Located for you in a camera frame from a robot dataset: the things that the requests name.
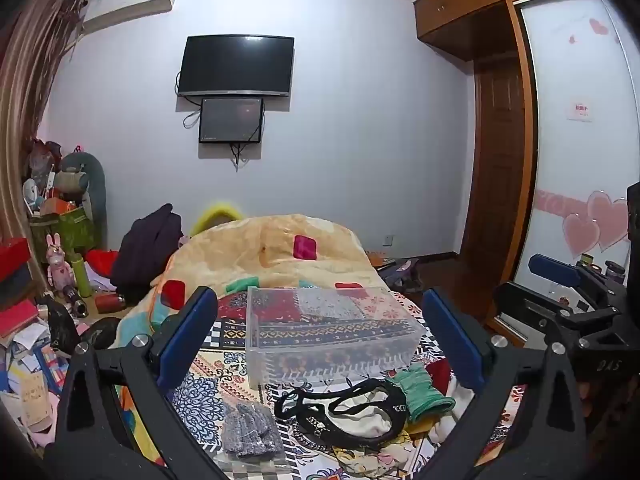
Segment green knitted sock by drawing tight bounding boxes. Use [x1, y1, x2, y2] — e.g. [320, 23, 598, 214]
[388, 362, 456, 422]

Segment black white chain-print garment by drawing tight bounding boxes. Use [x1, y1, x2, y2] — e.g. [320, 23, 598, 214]
[274, 378, 409, 450]

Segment red soft cloth item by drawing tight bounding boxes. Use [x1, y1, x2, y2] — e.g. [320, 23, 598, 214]
[426, 359, 451, 394]

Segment white wardrobe sliding door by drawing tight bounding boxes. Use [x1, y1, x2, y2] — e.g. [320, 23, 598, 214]
[515, 0, 639, 294]

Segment patterned patchwork bed sheet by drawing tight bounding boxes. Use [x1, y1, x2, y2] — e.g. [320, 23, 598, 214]
[114, 286, 526, 480]

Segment yellow white patterned cloth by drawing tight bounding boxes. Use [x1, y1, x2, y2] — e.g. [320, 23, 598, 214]
[333, 415, 456, 479]

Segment grey patterned sock in bag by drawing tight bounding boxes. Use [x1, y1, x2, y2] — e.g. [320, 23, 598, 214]
[221, 403, 284, 458]

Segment pink rabbit plush doll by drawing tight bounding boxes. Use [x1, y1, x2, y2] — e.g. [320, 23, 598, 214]
[46, 233, 76, 292]

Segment brown wooden door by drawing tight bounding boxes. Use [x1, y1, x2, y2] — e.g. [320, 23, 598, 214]
[456, 0, 539, 321]

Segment red gift box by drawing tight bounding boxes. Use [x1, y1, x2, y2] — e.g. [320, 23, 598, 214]
[0, 237, 30, 281]

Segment dark purple clothing pile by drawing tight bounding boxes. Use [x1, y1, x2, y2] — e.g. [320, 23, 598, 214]
[111, 204, 183, 306]

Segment green cardboard box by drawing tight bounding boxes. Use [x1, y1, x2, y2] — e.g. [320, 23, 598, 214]
[29, 207, 101, 264]

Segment clear plastic storage box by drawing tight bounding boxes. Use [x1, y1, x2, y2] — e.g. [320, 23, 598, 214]
[245, 287, 426, 387]

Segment grey green plush toy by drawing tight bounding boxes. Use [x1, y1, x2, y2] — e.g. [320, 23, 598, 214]
[54, 151, 107, 248]

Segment wooden overhead cabinet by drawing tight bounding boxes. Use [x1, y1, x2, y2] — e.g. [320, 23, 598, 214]
[414, 0, 516, 62]

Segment striped brown curtain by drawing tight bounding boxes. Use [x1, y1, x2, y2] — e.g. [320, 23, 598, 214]
[0, 0, 89, 291]

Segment white air conditioner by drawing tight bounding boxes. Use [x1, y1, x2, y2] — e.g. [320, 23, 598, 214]
[82, 0, 175, 34]

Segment small black wall monitor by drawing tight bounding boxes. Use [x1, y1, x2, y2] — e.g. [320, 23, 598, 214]
[198, 98, 264, 144]

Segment black wall television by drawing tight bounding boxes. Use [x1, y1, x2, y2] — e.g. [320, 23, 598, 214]
[178, 35, 294, 96]

